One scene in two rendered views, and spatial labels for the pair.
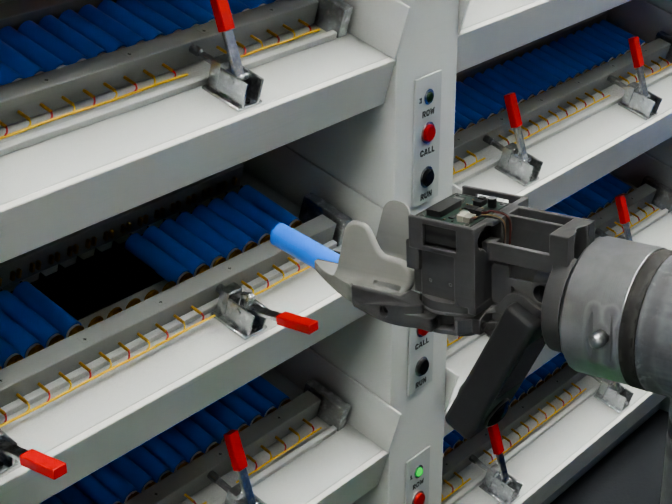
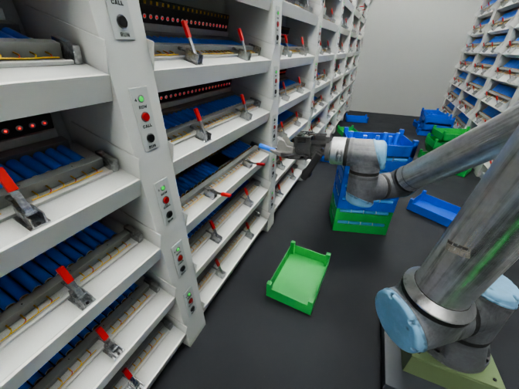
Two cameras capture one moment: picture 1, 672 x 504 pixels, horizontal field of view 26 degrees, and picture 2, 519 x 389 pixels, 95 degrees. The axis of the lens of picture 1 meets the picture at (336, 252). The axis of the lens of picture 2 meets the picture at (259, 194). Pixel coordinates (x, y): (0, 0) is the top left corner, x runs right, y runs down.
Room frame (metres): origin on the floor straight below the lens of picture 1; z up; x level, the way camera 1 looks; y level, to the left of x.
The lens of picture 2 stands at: (0.17, 0.24, 0.92)
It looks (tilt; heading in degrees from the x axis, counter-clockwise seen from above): 31 degrees down; 347
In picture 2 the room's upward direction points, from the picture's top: straight up
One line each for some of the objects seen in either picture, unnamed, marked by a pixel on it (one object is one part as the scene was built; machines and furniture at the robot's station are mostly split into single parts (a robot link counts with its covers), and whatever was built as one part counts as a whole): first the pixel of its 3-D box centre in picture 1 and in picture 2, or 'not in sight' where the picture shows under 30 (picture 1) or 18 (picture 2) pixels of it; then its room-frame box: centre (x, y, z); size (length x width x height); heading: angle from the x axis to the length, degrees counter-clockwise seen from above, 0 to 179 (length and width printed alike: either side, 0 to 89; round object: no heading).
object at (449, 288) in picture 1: (504, 273); (312, 147); (0.89, -0.11, 0.63); 0.12 x 0.08 x 0.09; 53
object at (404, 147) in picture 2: not in sight; (376, 140); (1.17, -0.60, 0.52); 0.30 x 0.20 x 0.08; 68
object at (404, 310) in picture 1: (411, 300); (293, 154); (0.90, -0.05, 0.60); 0.09 x 0.05 x 0.02; 57
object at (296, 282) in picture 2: not in sight; (300, 273); (0.85, -0.11, 0.04); 0.30 x 0.20 x 0.08; 139
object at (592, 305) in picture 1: (613, 311); (337, 151); (0.84, -0.18, 0.63); 0.10 x 0.05 x 0.09; 143
